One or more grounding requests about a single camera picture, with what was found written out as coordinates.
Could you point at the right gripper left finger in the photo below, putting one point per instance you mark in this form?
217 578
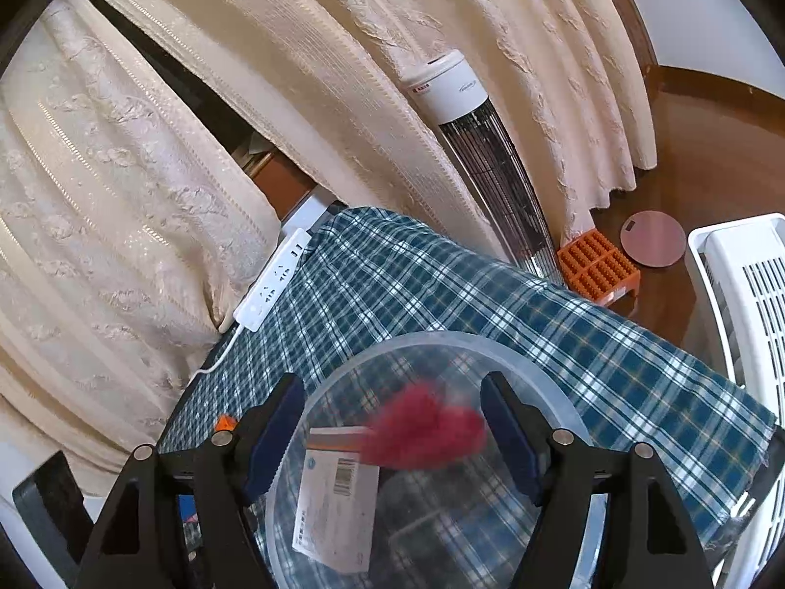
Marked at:
138 541

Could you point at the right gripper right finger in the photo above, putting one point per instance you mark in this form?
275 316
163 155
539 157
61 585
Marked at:
647 538

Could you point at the orange toy brick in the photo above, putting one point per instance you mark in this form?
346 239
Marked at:
225 423

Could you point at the white medicine box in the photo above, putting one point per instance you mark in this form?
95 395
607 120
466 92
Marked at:
336 506

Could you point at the long pink foam roller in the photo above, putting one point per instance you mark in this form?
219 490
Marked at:
419 430

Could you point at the clear plastic bowl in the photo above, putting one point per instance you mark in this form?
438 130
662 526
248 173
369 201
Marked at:
461 525

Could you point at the white power strip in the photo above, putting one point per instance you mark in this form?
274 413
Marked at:
273 280

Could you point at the orange foot massager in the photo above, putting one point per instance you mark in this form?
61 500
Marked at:
595 269

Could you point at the white slatted appliance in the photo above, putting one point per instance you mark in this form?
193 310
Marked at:
737 272

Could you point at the round pink scale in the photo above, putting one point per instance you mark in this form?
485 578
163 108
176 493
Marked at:
653 239

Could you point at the cream patterned curtain left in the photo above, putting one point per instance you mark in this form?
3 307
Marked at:
128 237

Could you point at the blue plaid tablecloth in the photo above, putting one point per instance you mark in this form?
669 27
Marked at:
369 276

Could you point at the white tower heater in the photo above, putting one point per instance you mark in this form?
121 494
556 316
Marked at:
484 159

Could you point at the cream curtain right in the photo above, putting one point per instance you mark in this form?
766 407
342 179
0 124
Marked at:
355 92

